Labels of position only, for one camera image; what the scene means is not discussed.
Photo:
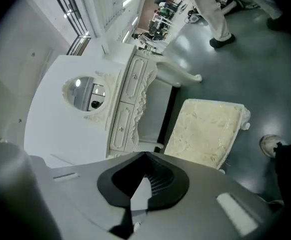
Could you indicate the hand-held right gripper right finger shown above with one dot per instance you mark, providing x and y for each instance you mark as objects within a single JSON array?
[{"x": 198, "y": 196}]

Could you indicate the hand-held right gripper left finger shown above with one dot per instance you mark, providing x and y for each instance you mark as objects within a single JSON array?
[{"x": 85, "y": 184}]

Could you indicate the white ornate dressing table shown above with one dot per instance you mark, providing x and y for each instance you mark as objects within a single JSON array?
[{"x": 125, "y": 124}]

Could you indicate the oval vanity mirror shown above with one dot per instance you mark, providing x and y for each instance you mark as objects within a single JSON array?
[{"x": 85, "y": 96}]

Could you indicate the white backdrop panel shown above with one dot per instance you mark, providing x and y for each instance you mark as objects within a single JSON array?
[{"x": 50, "y": 109}]

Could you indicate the person's white shoe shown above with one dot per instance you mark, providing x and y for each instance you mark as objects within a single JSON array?
[{"x": 269, "y": 144}]

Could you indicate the person's dark clothing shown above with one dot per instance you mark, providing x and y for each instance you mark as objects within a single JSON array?
[{"x": 290, "y": 174}]

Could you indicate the black stair railing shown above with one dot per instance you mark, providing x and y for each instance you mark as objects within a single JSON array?
[{"x": 71, "y": 14}]

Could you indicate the group of office desks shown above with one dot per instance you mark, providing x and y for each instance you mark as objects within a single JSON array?
[{"x": 158, "y": 21}]

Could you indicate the pile of spare hand-held grippers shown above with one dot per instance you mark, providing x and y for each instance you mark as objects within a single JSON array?
[{"x": 235, "y": 1}]

